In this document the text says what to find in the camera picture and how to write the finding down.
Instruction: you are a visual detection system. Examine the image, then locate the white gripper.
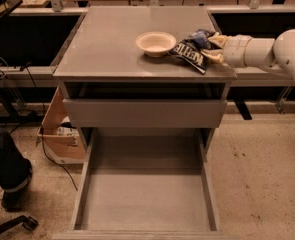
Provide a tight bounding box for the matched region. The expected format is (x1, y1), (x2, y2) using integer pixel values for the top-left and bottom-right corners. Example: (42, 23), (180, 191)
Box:
(201, 33), (251, 68)

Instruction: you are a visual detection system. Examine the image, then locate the blue kettle chip bag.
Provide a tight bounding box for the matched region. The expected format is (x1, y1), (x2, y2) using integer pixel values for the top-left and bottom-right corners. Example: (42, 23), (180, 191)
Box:
(169, 29), (220, 74)

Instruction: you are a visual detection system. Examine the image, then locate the white paper bowl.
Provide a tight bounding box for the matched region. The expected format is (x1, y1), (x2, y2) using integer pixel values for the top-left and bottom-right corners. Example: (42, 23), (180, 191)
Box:
(136, 32), (176, 58)

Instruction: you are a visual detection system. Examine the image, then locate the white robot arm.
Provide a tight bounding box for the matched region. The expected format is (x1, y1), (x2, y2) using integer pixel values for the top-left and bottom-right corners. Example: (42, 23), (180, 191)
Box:
(202, 29), (295, 83)

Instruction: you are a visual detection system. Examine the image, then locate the grey drawer cabinet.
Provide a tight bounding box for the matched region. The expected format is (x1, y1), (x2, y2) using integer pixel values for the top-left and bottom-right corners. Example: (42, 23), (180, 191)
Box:
(54, 6), (236, 144)

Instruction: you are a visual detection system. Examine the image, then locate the closed grey middle drawer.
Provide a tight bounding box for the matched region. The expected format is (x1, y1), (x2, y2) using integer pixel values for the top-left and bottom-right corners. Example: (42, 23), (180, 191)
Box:
(63, 99), (227, 128)

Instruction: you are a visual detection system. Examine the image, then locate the open grey bottom drawer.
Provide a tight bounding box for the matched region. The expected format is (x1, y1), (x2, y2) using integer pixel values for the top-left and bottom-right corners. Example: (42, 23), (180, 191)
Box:
(53, 129), (237, 240)

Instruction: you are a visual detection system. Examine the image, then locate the open cardboard box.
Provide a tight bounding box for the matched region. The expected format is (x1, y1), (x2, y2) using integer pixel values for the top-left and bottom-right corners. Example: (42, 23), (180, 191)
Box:
(37, 88), (85, 165)

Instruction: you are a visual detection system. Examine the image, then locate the dark shoe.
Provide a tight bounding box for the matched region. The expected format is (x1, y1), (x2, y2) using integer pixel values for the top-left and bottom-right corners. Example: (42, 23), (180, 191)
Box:
(1, 185), (28, 212)

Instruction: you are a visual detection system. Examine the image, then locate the black office chair base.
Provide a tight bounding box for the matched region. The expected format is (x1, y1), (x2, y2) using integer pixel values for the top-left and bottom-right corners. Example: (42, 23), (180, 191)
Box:
(0, 215), (38, 234)

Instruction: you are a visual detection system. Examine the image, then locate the black cable on floor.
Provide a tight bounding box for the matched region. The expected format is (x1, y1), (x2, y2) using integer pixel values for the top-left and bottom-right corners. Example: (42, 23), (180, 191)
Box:
(40, 126), (79, 192)

